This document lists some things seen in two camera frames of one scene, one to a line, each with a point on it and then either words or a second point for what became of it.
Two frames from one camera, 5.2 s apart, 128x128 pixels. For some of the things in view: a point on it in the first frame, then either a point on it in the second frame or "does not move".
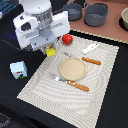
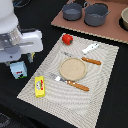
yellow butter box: x=50 y=51 → x=39 y=86
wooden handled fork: x=69 y=82 does not move
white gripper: x=38 y=30 → x=15 y=42
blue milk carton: x=18 y=69 does not move
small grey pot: x=74 y=11 does not move
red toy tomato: x=67 y=39 does not move
